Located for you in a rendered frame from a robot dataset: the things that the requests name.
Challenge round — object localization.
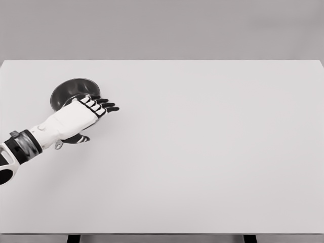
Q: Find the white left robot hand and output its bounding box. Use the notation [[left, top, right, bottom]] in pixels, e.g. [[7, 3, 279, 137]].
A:
[[48, 95, 120, 145]]

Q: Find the dark metal pot with handle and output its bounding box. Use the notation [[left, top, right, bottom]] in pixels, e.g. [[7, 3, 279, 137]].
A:
[[50, 77, 100, 150]]

